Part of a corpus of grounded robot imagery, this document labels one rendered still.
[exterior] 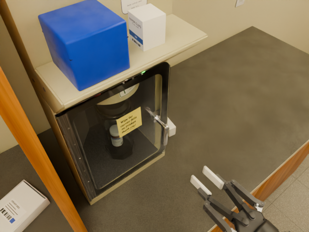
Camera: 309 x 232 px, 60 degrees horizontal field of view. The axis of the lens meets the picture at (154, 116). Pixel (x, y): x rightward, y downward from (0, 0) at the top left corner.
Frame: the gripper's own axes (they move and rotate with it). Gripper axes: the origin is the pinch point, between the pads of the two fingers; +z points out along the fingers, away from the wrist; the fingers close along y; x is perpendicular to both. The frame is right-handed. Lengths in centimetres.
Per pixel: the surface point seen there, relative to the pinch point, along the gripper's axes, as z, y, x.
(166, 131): 17.2, 0.0, -4.8
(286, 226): -22, -78, 113
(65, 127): 22.2, 25.5, -20.5
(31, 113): 67, 26, 11
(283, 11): 66, -150, 21
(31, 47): 23, 26, -40
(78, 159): 22.3, 24.9, -7.6
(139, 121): 22.1, 5.8, -9.0
